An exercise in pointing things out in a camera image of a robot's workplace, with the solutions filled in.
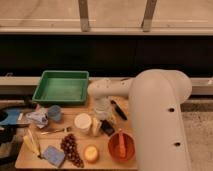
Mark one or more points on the crumpled white wrapper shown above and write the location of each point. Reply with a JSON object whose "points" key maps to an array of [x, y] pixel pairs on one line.
{"points": [[38, 117]]}

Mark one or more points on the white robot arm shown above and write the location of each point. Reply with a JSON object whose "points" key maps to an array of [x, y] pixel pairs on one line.
{"points": [[155, 97]]}

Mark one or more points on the yellow round bun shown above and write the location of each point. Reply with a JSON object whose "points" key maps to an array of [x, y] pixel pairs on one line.
{"points": [[91, 153]]}

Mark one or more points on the bunch of dark grapes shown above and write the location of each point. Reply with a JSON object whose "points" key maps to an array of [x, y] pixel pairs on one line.
{"points": [[69, 147]]}

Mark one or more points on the orange carrot toy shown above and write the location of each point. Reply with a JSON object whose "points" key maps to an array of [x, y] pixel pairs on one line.
{"points": [[122, 148]]}

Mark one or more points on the black handled peeler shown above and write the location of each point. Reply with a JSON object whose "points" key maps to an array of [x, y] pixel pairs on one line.
{"points": [[118, 110]]}

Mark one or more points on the blue sponge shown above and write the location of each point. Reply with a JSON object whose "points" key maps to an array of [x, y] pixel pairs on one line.
{"points": [[54, 156]]}

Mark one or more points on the orange bowl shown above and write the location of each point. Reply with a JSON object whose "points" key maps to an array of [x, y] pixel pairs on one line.
{"points": [[114, 149]]}

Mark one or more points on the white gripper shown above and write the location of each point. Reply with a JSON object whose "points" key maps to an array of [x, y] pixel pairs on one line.
{"points": [[102, 108]]}

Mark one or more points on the blue black object at left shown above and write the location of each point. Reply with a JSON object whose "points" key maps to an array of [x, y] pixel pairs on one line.
{"points": [[11, 116]]}

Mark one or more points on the yellow banana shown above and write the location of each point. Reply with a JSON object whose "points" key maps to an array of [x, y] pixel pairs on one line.
{"points": [[31, 140]]}

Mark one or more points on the green plastic tray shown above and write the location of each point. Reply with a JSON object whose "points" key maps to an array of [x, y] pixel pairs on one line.
{"points": [[62, 87]]}

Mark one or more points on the silver fork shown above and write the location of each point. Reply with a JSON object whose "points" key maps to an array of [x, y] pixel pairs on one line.
{"points": [[66, 129]]}

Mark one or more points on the white plastic cup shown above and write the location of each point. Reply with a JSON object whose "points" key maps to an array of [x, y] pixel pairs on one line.
{"points": [[83, 122]]}

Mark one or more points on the black whiteboard eraser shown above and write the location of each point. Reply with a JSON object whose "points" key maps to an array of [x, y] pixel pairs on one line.
{"points": [[107, 128]]}

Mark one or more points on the light blue cup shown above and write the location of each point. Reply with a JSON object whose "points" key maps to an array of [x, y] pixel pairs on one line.
{"points": [[54, 113]]}

